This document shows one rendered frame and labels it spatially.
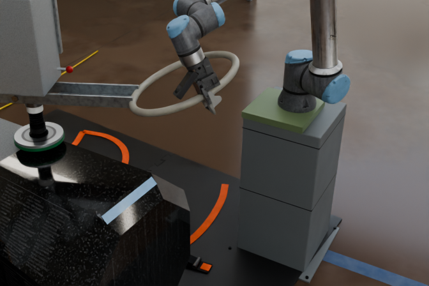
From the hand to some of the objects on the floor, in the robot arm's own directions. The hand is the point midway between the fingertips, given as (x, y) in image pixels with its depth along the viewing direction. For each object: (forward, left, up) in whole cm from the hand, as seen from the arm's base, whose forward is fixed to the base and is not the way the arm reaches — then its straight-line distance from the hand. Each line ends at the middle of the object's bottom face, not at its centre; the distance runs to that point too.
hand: (209, 110), depth 224 cm
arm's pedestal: (-74, +12, -117) cm, 139 cm away
